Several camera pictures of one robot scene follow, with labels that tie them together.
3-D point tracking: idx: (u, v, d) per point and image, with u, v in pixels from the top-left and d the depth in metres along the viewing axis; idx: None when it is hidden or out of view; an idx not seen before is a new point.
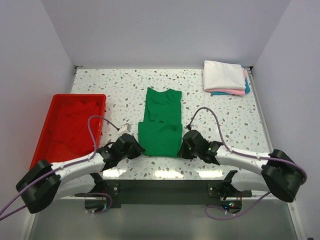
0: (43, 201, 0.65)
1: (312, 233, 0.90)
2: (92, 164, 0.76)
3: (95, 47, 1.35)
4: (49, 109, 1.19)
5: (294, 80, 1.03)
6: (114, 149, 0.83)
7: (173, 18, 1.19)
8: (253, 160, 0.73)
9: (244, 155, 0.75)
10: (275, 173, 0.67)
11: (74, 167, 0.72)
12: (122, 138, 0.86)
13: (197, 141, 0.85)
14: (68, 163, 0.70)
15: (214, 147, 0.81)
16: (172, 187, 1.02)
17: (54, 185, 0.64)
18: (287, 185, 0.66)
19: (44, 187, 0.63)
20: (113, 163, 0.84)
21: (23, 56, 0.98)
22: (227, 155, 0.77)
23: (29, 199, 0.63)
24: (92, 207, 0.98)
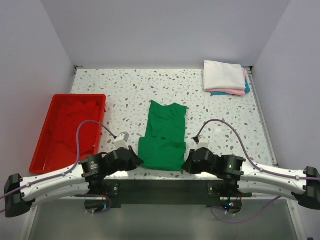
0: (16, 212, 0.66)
1: (312, 233, 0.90)
2: (67, 181, 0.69)
3: (95, 46, 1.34)
4: (49, 108, 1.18)
5: (294, 80, 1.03)
6: (104, 162, 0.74)
7: (173, 18, 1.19)
8: (290, 180, 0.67)
9: (278, 175, 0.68)
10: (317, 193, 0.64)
11: (45, 183, 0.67)
12: (116, 152, 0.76)
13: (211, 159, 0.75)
14: (38, 180, 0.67)
15: (232, 164, 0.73)
16: (173, 187, 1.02)
17: (16, 204, 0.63)
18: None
19: (8, 203, 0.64)
20: (98, 178, 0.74)
21: (22, 56, 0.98)
22: (257, 174, 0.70)
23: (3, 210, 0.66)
24: (92, 207, 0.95)
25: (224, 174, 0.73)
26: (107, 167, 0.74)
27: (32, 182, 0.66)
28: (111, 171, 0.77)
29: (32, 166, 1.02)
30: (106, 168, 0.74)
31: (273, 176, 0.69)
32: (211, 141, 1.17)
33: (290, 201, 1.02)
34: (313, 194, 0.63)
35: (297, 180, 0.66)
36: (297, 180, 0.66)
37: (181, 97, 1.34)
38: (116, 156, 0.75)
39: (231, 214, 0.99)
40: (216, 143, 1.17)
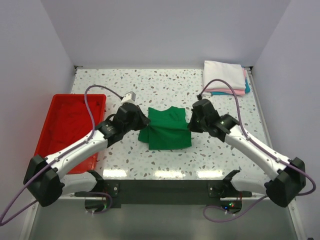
0: (51, 193, 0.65)
1: (312, 233, 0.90)
2: (92, 146, 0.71)
3: (95, 46, 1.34)
4: (49, 108, 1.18)
5: (294, 80, 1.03)
6: (117, 121, 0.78)
7: (173, 18, 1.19)
8: (270, 159, 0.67)
9: (262, 150, 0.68)
10: (288, 183, 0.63)
11: (73, 154, 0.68)
12: (123, 107, 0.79)
13: (207, 111, 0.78)
14: (64, 153, 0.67)
15: (226, 123, 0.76)
16: (173, 186, 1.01)
17: (52, 181, 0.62)
18: (290, 194, 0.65)
19: (44, 182, 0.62)
20: (117, 137, 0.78)
21: (23, 56, 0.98)
22: (242, 140, 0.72)
23: (36, 195, 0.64)
24: (92, 207, 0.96)
25: (211, 127, 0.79)
26: (121, 125, 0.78)
27: (59, 156, 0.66)
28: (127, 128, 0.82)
29: None
30: (121, 126, 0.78)
31: (257, 149, 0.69)
32: (211, 141, 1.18)
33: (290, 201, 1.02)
34: (283, 179, 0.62)
35: (277, 162, 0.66)
36: (276, 162, 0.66)
37: (182, 97, 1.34)
38: (125, 110, 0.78)
39: (232, 214, 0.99)
40: (216, 143, 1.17)
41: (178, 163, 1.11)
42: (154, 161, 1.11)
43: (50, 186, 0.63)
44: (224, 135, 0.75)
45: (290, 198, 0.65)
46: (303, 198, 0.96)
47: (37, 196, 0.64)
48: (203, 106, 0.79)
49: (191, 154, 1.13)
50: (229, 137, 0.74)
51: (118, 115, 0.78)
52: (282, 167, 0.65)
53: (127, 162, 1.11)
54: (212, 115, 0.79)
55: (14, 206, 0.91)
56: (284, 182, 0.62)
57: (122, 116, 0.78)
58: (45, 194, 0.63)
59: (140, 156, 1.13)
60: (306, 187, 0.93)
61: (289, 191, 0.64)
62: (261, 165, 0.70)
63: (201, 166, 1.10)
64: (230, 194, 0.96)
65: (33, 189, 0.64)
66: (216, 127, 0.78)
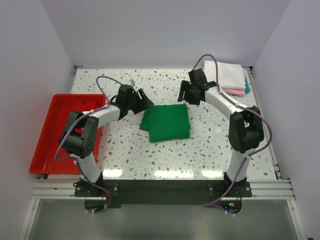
0: (90, 141, 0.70)
1: (312, 233, 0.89)
2: (111, 110, 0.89)
3: (95, 46, 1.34)
4: (49, 108, 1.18)
5: (293, 80, 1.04)
6: (119, 99, 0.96)
7: (173, 18, 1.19)
8: (231, 105, 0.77)
9: (228, 100, 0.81)
10: (240, 121, 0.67)
11: (101, 112, 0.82)
12: (122, 87, 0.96)
13: (197, 75, 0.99)
14: (95, 110, 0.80)
15: (209, 86, 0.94)
16: (173, 186, 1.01)
17: (95, 123, 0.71)
18: (244, 135, 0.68)
19: (88, 126, 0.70)
20: (124, 110, 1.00)
21: (23, 56, 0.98)
22: (216, 94, 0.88)
23: (78, 143, 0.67)
24: (92, 207, 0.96)
25: (197, 88, 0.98)
26: (124, 101, 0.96)
27: (93, 111, 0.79)
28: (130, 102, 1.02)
29: (32, 166, 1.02)
30: (124, 102, 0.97)
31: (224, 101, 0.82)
32: (211, 141, 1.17)
33: (290, 201, 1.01)
34: (236, 116, 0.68)
35: (236, 107, 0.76)
36: (235, 107, 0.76)
37: None
38: (124, 89, 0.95)
39: (232, 214, 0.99)
40: (216, 143, 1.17)
41: (178, 164, 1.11)
42: (154, 161, 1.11)
43: (92, 129, 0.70)
44: (205, 95, 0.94)
45: (243, 139, 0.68)
46: (303, 198, 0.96)
47: (77, 145, 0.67)
48: (194, 72, 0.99)
49: (191, 154, 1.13)
50: (207, 93, 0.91)
51: (119, 94, 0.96)
52: (239, 110, 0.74)
53: (126, 162, 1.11)
54: (200, 80, 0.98)
55: (14, 206, 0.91)
56: (237, 119, 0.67)
57: (123, 94, 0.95)
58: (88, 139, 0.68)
59: (140, 155, 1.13)
60: (306, 186, 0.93)
61: (242, 132, 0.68)
62: (227, 114, 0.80)
63: (201, 166, 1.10)
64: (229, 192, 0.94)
65: (73, 140, 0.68)
66: (200, 89, 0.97)
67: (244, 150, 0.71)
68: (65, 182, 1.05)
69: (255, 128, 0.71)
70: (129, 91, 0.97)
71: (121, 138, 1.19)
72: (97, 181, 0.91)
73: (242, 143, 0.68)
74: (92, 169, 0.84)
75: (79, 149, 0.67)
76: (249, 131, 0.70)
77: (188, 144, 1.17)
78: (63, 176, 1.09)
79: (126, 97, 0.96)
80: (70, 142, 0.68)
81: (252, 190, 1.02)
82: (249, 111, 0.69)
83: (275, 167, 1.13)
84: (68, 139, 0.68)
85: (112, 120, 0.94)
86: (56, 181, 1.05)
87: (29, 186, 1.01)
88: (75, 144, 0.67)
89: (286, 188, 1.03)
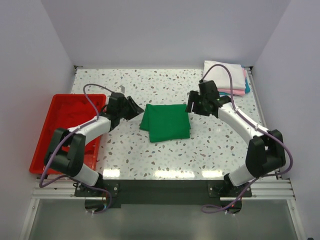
0: (77, 161, 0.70)
1: (312, 233, 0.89)
2: (101, 122, 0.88)
3: (95, 46, 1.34)
4: (49, 108, 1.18)
5: (293, 80, 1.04)
6: (111, 108, 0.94)
7: (173, 18, 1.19)
8: (249, 128, 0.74)
9: (245, 121, 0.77)
10: (261, 146, 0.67)
11: (90, 127, 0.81)
12: (113, 96, 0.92)
13: (210, 88, 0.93)
14: (83, 125, 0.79)
15: (223, 101, 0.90)
16: (173, 186, 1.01)
17: (81, 142, 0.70)
18: (264, 162, 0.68)
19: (73, 146, 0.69)
20: (116, 120, 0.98)
21: (23, 56, 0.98)
22: (231, 113, 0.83)
23: (64, 164, 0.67)
24: (92, 207, 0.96)
25: (209, 103, 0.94)
26: (115, 110, 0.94)
27: (80, 127, 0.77)
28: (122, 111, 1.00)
29: (32, 166, 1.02)
30: (115, 111, 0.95)
31: (242, 121, 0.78)
32: (211, 141, 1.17)
33: (290, 201, 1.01)
34: (257, 142, 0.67)
35: (255, 129, 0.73)
36: (255, 130, 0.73)
37: (182, 97, 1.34)
38: (115, 98, 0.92)
39: (232, 214, 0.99)
40: (216, 143, 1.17)
41: (178, 163, 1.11)
42: (154, 161, 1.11)
43: (78, 149, 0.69)
44: (217, 111, 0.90)
45: (263, 166, 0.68)
46: (303, 198, 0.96)
47: (63, 166, 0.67)
48: (206, 85, 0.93)
49: (191, 154, 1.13)
50: (221, 110, 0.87)
51: (110, 103, 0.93)
52: (259, 134, 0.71)
53: (126, 162, 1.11)
54: (212, 94, 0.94)
55: (14, 206, 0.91)
56: (257, 145, 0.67)
57: (114, 103, 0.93)
58: (74, 160, 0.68)
59: (140, 155, 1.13)
60: (306, 187, 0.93)
61: (263, 159, 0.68)
62: (243, 134, 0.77)
63: (201, 166, 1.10)
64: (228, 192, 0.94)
65: (59, 160, 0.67)
66: (212, 104, 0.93)
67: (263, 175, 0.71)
68: (65, 182, 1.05)
69: (277, 154, 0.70)
70: (120, 100, 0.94)
71: (121, 138, 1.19)
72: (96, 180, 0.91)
73: (262, 170, 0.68)
74: (88, 174, 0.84)
75: (66, 169, 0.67)
76: (269, 157, 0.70)
77: (188, 144, 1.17)
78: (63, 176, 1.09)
79: (117, 107, 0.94)
80: (56, 163, 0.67)
81: (252, 190, 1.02)
82: (270, 137, 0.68)
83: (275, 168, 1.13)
84: (55, 160, 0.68)
85: (103, 132, 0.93)
86: (56, 181, 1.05)
87: (28, 186, 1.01)
88: (61, 165, 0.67)
89: (285, 188, 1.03)
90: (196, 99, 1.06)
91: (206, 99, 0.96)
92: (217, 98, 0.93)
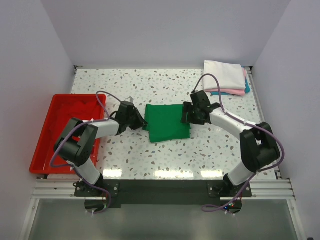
0: (86, 151, 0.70)
1: (312, 233, 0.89)
2: (110, 123, 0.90)
3: (95, 46, 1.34)
4: (49, 108, 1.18)
5: (293, 80, 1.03)
6: (120, 115, 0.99)
7: (173, 18, 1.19)
8: (239, 124, 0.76)
9: (234, 119, 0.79)
10: (251, 139, 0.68)
11: (101, 123, 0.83)
12: (124, 103, 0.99)
13: (201, 97, 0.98)
14: (95, 120, 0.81)
15: (214, 108, 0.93)
16: (173, 187, 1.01)
17: (93, 132, 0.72)
18: (257, 154, 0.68)
19: (85, 135, 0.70)
20: (123, 126, 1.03)
21: (23, 56, 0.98)
22: (221, 115, 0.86)
23: (74, 151, 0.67)
24: (92, 207, 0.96)
25: (201, 111, 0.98)
26: (124, 117, 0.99)
27: (93, 120, 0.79)
28: (129, 118, 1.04)
29: (32, 166, 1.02)
30: (124, 118, 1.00)
31: (232, 119, 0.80)
32: (211, 141, 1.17)
33: (290, 201, 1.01)
34: (246, 135, 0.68)
35: (244, 125, 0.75)
36: (244, 125, 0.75)
37: (182, 97, 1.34)
38: (125, 106, 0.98)
39: (232, 214, 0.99)
40: (216, 143, 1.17)
41: (178, 163, 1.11)
42: (154, 161, 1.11)
43: (90, 139, 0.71)
44: (209, 117, 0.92)
45: (256, 159, 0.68)
46: (303, 198, 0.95)
47: (72, 155, 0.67)
48: (197, 95, 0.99)
49: (191, 154, 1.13)
50: (213, 115, 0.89)
51: (120, 110, 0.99)
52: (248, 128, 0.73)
53: (126, 162, 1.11)
54: (204, 102, 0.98)
55: (14, 206, 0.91)
56: (247, 137, 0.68)
57: (123, 110, 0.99)
58: (84, 150, 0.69)
59: (140, 155, 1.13)
60: (306, 187, 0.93)
61: (255, 150, 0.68)
62: (235, 132, 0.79)
63: (201, 166, 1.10)
64: (228, 192, 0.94)
65: (69, 147, 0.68)
66: (204, 112, 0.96)
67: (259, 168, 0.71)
68: (65, 182, 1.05)
69: (269, 146, 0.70)
70: (130, 108, 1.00)
71: (121, 138, 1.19)
72: (97, 180, 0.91)
73: (257, 163, 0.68)
74: (90, 172, 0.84)
75: (74, 156, 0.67)
76: (262, 150, 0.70)
77: (188, 144, 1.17)
78: (62, 176, 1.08)
79: (126, 113, 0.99)
80: (66, 151, 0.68)
81: (252, 190, 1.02)
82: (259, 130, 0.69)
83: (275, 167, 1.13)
84: (65, 146, 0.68)
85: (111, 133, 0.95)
86: (56, 181, 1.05)
87: (28, 186, 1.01)
88: (70, 152, 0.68)
89: (285, 188, 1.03)
90: (189, 109, 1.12)
91: (199, 108, 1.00)
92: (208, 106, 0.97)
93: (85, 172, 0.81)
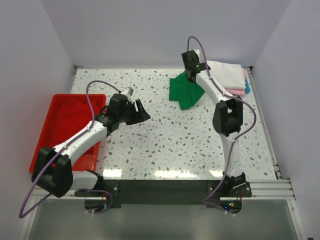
0: (63, 182, 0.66)
1: (312, 233, 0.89)
2: (95, 132, 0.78)
3: (94, 46, 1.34)
4: (49, 109, 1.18)
5: (293, 80, 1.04)
6: (111, 110, 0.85)
7: (173, 18, 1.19)
8: (218, 93, 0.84)
9: (215, 87, 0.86)
10: (224, 109, 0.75)
11: (79, 142, 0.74)
12: (114, 97, 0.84)
13: (190, 57, 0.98)
14: (71, 141, 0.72)
15: (201, 68, 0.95)
16: (173, 187, 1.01)
17: (66, 165, 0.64)
18: (225, 121, 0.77)
19: (57, 171, 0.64)
20: (115, 124, 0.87)
21: (23, 56, 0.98)
22: (206, 79, 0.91)
23: (49, 187, 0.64)
24: (92, 207, 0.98)
25: (189, 68, 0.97)
26: (116, 113, 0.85)
27: (66, 144, 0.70)
28: (123, 115, 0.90)
29: (32, 166, 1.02)
30: (115, 114, 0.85)
31: (213, 87, 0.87)
32: (211, 141, 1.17)
33: (290, 201, 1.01)
34: (221, 105, 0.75)
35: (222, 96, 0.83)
36: (222, 96, 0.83)
37: None
38: (117, 100, 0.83)
39: (232, 214, 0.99)
40: (216, 143, 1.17)
41: (178, 163, 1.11)
42: (154, 161, 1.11)
43: (64, 173, 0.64)
44: (196, 77, 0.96)
45: (224, 125, 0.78)
46: (303, 198, 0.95)
47: (49, 189, 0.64)
48: (187, 54, 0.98)
49: (191, 154, 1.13)
50: (198, 76, 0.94)
51: (110, 104, 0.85)
52: (225, 99, 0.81)
53: (126, 162, 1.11)
54: (193, 61, 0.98)
55: (14, 206, 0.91)
56: (219, 105, 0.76)
57: (115, 105, 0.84)
58: (60, 184, 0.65)
59: (140, 156, 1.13)
60: (306, 186, 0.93)
61: (224, 118, 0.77)
62: (213, 98, 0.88)
63: (201, 166, 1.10)
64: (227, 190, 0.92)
65: (45, 182, 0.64)
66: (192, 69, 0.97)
67: (228, 133, 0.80)
68: None
69: (237, 116, 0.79)
70: (123, 102, 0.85)
71: (121, 138, 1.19)
72: (96, 180, 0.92)
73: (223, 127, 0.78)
74: (86, 178, 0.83)
75: (51, 191, 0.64)
76: (230, 118, 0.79)
77: (188, 144, 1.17)
78: None
79: (118, 109, 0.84)
80: (43, 185, 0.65)
81: (252, 190, 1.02)
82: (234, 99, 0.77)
83: (275, 167, 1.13)
84: (41, 180, 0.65)
85: (100, 139, 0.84)
86: None
87: (28, 186, 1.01)
88: (47, 187, 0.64)
89: (285, 188, 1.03)
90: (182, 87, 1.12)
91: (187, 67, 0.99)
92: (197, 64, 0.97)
93: (78, 185, 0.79)
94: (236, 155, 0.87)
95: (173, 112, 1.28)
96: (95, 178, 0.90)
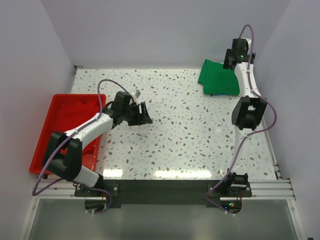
0: (74, 166, 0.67)
1: (312, 233, 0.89)
2: (102, 122, 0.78)
3: (95, 46, 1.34)
4: (49, 108, 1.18)
5: (293, 80, 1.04)
6: (116, 105, 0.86)
7: (172, 18, 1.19)
8: (247, 89, 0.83)
9: (248, 82, 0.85)
10: (245, 104, 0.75)
11: (88, 129, 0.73)
12: (120, 93, 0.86)
13: (240, 45, 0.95)
14: (81, 128, 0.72)
15: (245, 59, 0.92)
16: (173, 187, 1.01)
17: (78, 147, 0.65)
18: (241, 116, 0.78)
19: (68, 153, 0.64)
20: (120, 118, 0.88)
21: (24, 56, 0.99)
22: (243, 70, 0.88)
23: (60, 170, 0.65)
24: (92, 207, 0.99)
25: (232, 57, 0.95)
26: (121, 108, 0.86)
27: (77, 130, 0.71)
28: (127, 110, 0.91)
29: (32, 166, 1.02)
30: (119, 109, 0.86)
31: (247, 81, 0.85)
32: (211, 141, 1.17)
33: (290, 201, 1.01)
34: (245, 100, 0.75)
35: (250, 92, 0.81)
36: (250, 92, 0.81)
37: (182, 97, 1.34)
38: (122, 95, 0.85)
39: (232, 214, 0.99)
40: (216, 143, 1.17)
41: (178, 164, 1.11)
42: (154, 161, 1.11)
43: (74, 155, 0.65)
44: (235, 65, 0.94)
45: (239, 118, 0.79)
46: (303, 198, 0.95)
47: (59, 172, 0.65)
48: (238, 41, 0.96)
49: (191, 154, 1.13)
50: (237, 66, 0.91)
51: (116, 100, 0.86)
52: (252, 96, 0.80)
53: (126, 162, 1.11)
54: (240, 50, 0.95)
55: (14, 205, 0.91)
56: (243, 99, 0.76)
57: (120, 100, 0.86)
58: (70, 167, 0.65)
59: (140, 156, 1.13)
60: (306, 186, 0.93)
61: (242, 112, 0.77)
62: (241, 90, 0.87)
63: (201, 166, 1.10)
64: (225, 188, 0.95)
65: (56, 166, 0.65)
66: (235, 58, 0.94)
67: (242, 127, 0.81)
68: (65, 183, 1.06)
69: (256, 115, 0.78)
70: (127, 98, 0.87)
71: (121, 138, 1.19)
72: (98, 178, 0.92)
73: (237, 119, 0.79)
74: (87, 176, 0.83)
75: (62, 174, 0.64)
76: (249, 114, 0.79)
77: (188, 144, 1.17)
78: None
79: (122, 104, 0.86)
80: (53, 168, 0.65)
81: (252, 191, 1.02)
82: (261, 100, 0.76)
83: (275, 167, 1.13)
84: (52, 164, 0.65)
85: (105, 130, 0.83)
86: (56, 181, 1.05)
87: (28, 185, 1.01)
88: (57, 170, 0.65)
89: (285, 188, 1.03)
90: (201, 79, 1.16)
91: (232, 54, 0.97)
92: (242, 55, 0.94)
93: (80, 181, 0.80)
94: (244, 153, 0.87)
95: (173, 112, 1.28)
96: (96, 176, 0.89)
